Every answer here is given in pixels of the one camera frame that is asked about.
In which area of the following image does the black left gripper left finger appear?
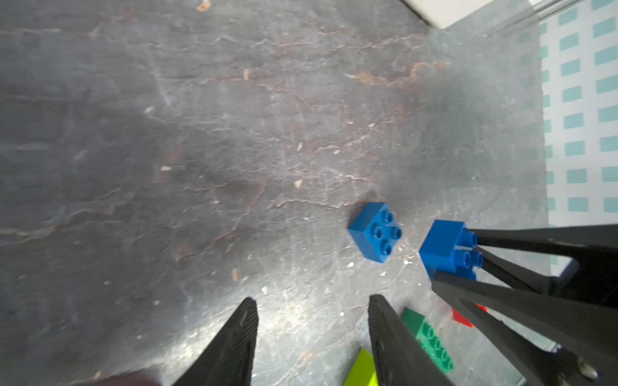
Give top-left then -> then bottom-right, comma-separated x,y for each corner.
174,297 -> 258,386

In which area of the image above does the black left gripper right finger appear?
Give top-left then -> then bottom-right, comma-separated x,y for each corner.
368,294 -> 452,385

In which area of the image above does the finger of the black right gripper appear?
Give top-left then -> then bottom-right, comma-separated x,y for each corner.
432,272 -> 617,385
473,225 -> 617,294

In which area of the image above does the dark green long lego brick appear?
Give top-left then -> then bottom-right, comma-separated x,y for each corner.
401,308 -> 455,374

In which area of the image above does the lime green square lego brick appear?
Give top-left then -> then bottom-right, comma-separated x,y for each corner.
343,348 -> 378,386

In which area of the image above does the red lego brick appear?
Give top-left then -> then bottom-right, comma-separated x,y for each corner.
451,303 -> 489,329

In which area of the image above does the blue square lego brick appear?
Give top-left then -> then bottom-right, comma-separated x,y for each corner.
348,203 -> 402,264

